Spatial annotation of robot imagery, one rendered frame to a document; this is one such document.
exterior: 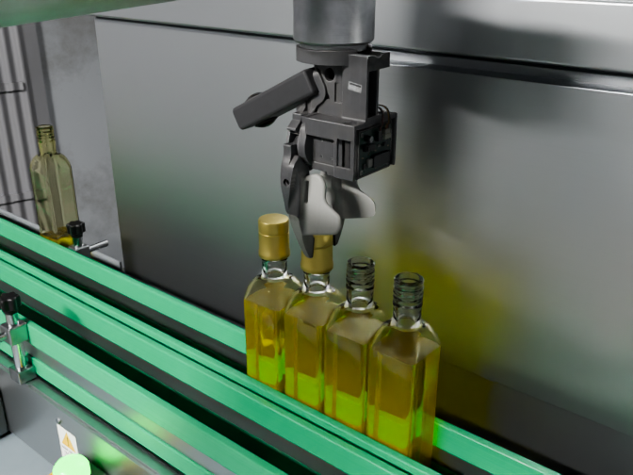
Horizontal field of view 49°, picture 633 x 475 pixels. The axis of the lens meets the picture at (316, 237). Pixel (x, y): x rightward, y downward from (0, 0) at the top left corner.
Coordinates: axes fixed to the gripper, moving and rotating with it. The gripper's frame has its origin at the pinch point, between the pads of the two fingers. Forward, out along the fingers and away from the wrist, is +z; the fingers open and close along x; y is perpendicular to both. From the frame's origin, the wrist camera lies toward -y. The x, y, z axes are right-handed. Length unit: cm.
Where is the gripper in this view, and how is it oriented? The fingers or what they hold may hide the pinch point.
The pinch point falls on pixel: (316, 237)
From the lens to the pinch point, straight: 73.8
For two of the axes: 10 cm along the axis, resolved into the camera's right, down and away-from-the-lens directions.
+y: 7.8, 2.5, -5.8
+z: 0.0, 9.2, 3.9
